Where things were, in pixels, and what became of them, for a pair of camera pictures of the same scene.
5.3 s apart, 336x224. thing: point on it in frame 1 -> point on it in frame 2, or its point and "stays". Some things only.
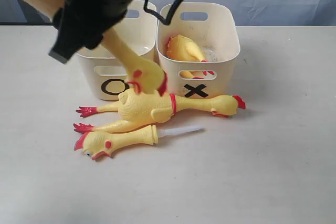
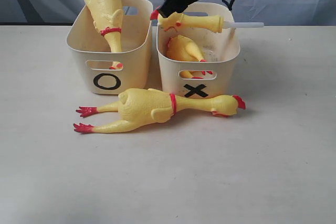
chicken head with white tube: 95,144 -> 179,20
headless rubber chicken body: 181,48 stays
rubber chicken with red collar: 135,110 stays
